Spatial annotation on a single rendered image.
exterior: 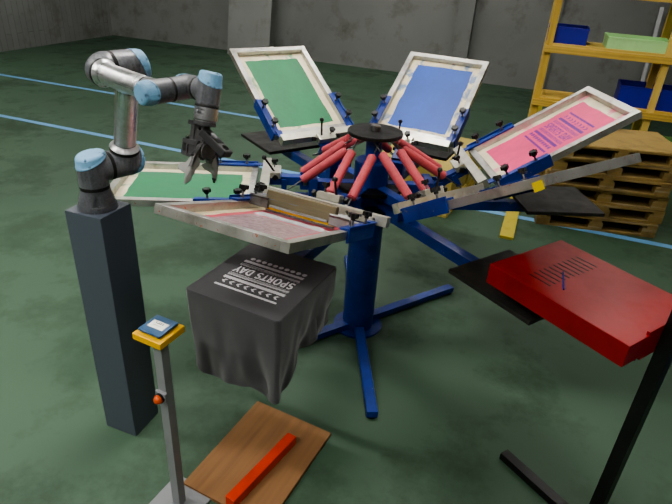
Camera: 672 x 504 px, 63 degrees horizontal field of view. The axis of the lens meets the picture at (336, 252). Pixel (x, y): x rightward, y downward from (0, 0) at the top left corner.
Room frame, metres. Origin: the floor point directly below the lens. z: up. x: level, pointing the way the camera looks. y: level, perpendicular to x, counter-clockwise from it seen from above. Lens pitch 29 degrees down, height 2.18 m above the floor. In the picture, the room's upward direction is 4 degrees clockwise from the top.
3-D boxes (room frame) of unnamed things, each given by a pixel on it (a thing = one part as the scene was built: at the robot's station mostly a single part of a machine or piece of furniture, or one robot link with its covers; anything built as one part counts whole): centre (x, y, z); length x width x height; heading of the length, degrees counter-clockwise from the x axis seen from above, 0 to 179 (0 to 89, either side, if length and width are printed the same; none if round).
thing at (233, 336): (1.78, 0.39, 0.74); 0.45 x 0.03 x 0.43; 65
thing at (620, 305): (1.83, -0.99, 1.06); 0.61 x 0.46 x 0.12; 35
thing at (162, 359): (1.58, 0.62, 0.48); 0.22 x 0.22 x 0.96; 65
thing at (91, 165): (2.05, 0.99, 1.37); 0.13 x 0.12 x 0.14; 140
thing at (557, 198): (3.05, -0.84, 0.91); 1.34 x 0.41 x 0.08; 95
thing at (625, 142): (5.10, -2.49, 0.40); 1.13 x 0.77 x 0.80; 82
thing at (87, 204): (2.04, 0.99, 1.25); 0.15 x 0.15 x 0.10
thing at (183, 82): (1.80, 0.52, 1.77); 0.11 x 0.11 x 0.08; 50
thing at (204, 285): (1.98, 0.30, 0.95); 0.48 x 0.44 x 0.01; 155
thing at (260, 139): (3.54, 0.21, 0.91); 1.34 x 0.41 x 0.08; 35
